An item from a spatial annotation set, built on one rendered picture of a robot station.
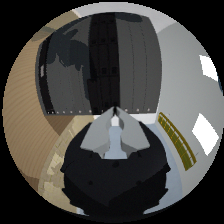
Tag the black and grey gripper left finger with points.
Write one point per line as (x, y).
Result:
(94, 137)

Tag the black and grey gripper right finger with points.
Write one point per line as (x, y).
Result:
(137, 137)

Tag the dark grey server rack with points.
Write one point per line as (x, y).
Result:
(63, 58)

